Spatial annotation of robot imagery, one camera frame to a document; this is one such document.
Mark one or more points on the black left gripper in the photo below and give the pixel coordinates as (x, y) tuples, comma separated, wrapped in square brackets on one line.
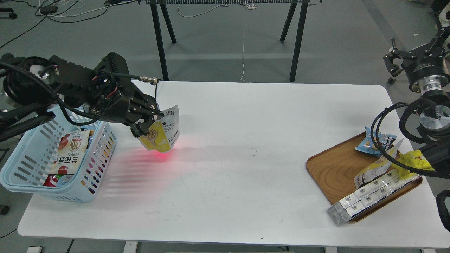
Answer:
[(120, 100)]

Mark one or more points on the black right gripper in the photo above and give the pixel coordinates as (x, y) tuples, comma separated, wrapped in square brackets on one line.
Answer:
[(424, 66)]

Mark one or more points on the yellow white snack pouch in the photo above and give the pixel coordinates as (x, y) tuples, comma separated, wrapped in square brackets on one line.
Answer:
[(163, 133)]

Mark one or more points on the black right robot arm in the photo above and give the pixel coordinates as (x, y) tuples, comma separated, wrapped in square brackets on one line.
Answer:
[(426, 120)]

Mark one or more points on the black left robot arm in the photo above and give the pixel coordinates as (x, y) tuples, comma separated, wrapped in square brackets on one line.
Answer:
[(34, 84)]

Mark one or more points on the blue snack packet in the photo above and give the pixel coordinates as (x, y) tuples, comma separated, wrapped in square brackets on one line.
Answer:
[(367, 145)]

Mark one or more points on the white snack bag in basket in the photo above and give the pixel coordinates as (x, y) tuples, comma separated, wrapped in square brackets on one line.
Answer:
[(70, 153)]

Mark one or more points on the light blue plastic basket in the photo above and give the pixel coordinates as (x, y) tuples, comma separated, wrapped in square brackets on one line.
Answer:
[(36, 165)]

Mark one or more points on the yellow cartoon snack bag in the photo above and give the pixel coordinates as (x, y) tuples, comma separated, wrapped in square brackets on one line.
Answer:
[(414, 159)]

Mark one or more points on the red packet in basket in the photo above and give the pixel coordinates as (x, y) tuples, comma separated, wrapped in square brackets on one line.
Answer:
[(57, 180)]

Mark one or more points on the white yellow standing pouch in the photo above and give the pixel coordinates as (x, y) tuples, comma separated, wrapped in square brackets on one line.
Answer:
[(372, 171)]

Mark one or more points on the brown wooden tray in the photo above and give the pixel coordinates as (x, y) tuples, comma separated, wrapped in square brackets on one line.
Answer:
[(334, 169)]

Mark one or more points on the clear pack of white boxes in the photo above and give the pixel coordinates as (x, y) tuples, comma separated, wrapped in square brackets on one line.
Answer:
[(369, 198)]

